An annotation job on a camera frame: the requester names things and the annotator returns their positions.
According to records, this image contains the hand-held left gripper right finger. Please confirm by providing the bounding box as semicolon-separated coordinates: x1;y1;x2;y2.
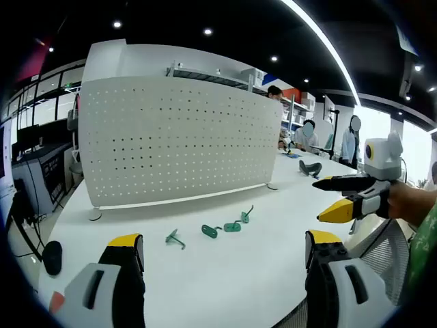
305;229;399;328

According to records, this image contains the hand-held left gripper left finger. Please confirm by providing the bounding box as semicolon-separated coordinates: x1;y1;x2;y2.
54;233;147;328

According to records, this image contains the white perforated mounting plate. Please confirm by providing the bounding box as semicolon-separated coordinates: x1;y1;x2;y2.
77;79;284;221

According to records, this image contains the person's left hand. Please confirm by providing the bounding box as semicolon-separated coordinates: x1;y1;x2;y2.
49;291;66;314

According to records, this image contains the person's right hand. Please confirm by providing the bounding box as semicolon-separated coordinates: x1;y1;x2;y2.
386;180;437;229

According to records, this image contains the black curved headband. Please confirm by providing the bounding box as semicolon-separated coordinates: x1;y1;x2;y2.
298;159;322;178

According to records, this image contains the black tripod stand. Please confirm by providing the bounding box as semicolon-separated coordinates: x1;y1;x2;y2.
328;108;341;161

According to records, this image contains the black computer mouse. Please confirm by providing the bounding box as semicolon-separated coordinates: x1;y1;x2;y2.
42;240;64;276

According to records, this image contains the grey mesh office chair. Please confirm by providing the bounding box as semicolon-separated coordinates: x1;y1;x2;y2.
343;215;411;305

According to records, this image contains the person's green patterned shirt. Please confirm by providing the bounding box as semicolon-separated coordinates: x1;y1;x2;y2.
406;200;437;308

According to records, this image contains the white storage shelf with boxes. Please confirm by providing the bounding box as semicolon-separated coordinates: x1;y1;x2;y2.
281;86;317;133

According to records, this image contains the dark counter desk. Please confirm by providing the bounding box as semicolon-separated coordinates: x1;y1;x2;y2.
11;141;74;215

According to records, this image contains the white framed display screen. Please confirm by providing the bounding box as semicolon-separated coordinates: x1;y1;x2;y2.
0;122;13;179

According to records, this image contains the black monitor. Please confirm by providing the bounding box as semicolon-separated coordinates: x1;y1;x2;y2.
16;124;40;148

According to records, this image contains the grey metal shelf rack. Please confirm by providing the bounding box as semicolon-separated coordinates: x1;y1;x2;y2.
166;60;255;94

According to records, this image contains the dark red ceiling panel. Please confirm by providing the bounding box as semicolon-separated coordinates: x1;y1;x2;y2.
16;36;53;83

